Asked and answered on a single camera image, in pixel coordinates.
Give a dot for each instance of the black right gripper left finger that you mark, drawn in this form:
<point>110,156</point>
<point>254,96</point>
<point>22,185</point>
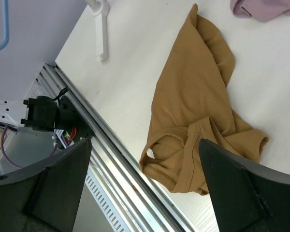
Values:
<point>45,196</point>

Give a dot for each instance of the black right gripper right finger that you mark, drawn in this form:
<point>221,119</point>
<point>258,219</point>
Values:
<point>246,196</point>

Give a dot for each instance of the brown tank top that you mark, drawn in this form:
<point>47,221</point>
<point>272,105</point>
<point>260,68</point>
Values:
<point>191,103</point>

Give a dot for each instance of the mauve tank top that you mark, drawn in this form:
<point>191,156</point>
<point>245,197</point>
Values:
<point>261,10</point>

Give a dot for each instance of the blue wire hanger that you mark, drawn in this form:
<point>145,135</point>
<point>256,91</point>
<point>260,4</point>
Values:
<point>5,24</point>

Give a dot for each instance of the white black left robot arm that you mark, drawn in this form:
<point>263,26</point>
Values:
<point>45,114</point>

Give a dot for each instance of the metal clothes rack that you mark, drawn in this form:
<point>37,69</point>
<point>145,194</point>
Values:
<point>100,10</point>

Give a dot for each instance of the white slotted cable duct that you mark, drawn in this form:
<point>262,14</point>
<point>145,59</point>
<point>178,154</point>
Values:
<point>104,203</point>

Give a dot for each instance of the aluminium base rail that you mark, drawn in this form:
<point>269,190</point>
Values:
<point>143,205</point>

